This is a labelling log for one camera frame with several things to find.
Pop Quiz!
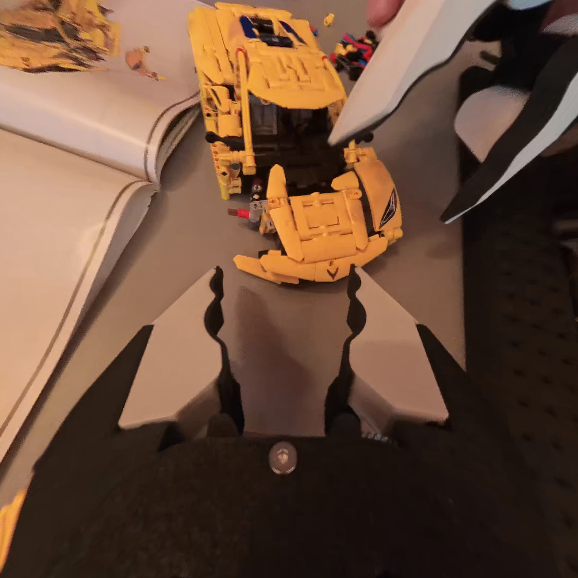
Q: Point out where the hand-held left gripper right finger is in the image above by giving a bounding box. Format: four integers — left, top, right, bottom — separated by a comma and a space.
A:
324, 266, 449, 438

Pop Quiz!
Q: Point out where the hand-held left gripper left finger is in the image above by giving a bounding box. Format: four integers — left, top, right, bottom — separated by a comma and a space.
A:
118, 266, 244, 438

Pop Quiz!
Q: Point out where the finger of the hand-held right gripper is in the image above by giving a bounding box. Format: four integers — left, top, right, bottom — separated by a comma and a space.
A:
440, 36, 578, 225
327, 0, 499, 146

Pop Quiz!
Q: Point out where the yellow toy brick panel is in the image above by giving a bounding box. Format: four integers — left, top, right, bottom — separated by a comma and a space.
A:
354, 158, 404, 240

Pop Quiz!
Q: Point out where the yellow toy brick car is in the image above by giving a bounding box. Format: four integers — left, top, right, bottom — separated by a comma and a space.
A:
187, 2, 404, 286

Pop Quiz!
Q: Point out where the grey desk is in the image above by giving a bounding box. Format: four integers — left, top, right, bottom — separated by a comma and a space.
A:
0, 0, 578, 497

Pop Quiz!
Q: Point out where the person's right hand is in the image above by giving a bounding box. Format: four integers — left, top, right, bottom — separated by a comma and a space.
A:
367, 0, 406, 28

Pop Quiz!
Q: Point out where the pile of red black bricks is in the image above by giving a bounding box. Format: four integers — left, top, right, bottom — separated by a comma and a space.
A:
330, 29, 380, 73

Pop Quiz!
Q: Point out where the open instruction booklet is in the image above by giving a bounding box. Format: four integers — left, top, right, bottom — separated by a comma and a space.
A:
0, 0, 213, 461

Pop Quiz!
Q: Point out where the small yellow toy brick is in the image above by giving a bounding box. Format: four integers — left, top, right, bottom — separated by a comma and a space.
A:
0, 490, 28, 552

